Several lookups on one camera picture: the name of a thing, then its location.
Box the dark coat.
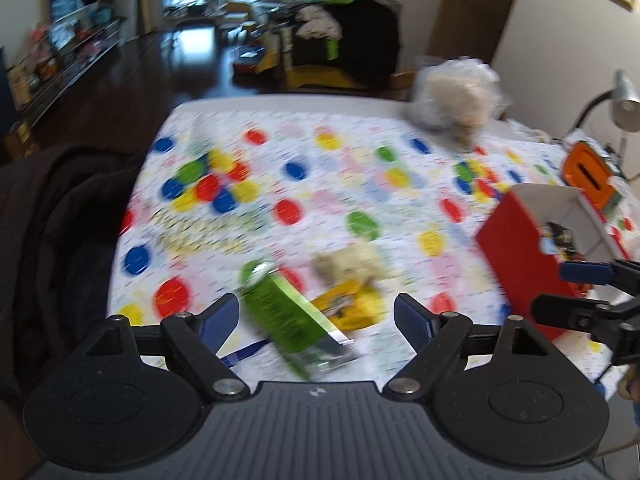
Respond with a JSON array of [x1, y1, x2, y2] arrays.
[[0, 142, 151, 401]]

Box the white clothes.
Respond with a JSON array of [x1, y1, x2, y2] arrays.
[[295, 5, 343, 41]]

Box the red cardboard box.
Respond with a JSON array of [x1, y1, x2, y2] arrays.
[[475, 183, 626, 341]]

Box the green snack packet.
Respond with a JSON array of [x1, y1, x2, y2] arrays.
[[237, 260, 361, 381]]

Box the black coat on sofa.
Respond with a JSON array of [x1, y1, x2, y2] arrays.
[[290, 0, 401, 68]]

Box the wooden door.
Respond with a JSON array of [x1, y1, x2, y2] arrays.
[[437, 0, 526, 81]]

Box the balloon print tablecloth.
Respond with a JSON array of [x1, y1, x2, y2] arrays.
[[107, 105, 640, 401]]

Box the red and blue floor toy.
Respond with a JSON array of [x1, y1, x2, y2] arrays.
[[232, 46, 268, 75]]

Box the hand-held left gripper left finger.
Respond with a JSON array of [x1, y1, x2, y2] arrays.
[[82, 293, 250, 403]]

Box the cream snack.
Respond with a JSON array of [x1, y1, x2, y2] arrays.
[[312, 241, 396, 286]]

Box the brown paper bag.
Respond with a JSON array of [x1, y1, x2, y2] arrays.
[[5, 122, 38, 158]]

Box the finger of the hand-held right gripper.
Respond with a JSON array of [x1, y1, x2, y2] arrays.
[[530, 294, 613, 332], [560, 259, 640, 288]]

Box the black snack packet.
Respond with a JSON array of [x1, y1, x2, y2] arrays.
[[542, 221, 576, 261]]

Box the silver desk lamp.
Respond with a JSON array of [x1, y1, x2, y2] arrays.
[[572, 69, 640, 141]]

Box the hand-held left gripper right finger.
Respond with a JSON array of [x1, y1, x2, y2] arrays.
[[382, 293, 551, 395]]

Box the person's right hand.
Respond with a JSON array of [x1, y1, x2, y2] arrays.
[[617, 374, 640, 401]]

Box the white and blue packet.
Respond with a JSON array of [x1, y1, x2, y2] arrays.
[[220, 339, 275, 367]]

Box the tv cabinet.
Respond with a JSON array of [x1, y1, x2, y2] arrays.
[[5, 17, 126, 126]]

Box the bag of pastries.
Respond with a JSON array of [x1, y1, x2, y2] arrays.
[[407, 57, 501, 148]]

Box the yellow snack packet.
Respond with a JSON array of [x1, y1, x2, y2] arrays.
[[310, 280, 388, 332]]

